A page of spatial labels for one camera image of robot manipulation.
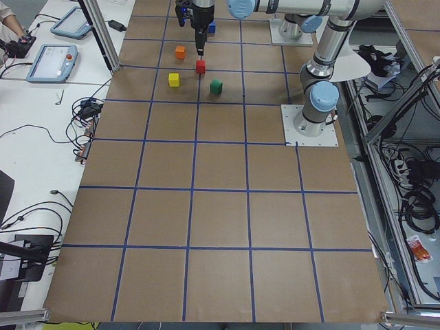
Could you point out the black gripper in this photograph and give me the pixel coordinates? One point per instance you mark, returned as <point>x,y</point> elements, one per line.
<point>201,18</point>

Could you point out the red block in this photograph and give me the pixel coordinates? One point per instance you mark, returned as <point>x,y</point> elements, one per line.
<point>200,66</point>

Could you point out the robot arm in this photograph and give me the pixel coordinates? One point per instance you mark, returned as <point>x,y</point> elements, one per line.
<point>333,61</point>
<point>341,17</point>

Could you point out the blue block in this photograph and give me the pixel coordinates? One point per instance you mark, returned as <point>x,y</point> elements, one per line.
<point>212,28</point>

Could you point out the orange block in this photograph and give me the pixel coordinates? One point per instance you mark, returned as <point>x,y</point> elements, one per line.
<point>180,52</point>

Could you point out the yellow block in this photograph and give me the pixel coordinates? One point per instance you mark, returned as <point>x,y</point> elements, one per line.
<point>174,79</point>

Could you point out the green block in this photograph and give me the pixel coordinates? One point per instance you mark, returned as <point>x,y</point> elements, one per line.
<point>216,86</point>

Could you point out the black power adapter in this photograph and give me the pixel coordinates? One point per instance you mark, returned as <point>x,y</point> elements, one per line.
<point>116,25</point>

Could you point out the far teach pendant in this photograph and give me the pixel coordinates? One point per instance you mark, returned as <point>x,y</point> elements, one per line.
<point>72,25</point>

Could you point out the teach pendant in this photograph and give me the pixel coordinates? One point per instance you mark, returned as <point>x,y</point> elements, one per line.
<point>53,64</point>
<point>72,25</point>

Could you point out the near teach pendant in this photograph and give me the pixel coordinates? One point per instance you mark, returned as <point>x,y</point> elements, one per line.
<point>53,64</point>

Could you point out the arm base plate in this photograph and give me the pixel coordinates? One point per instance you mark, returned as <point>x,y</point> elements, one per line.
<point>286,33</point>
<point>300,132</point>

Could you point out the aluminium frame post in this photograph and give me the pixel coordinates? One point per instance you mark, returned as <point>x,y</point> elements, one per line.
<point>93,15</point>

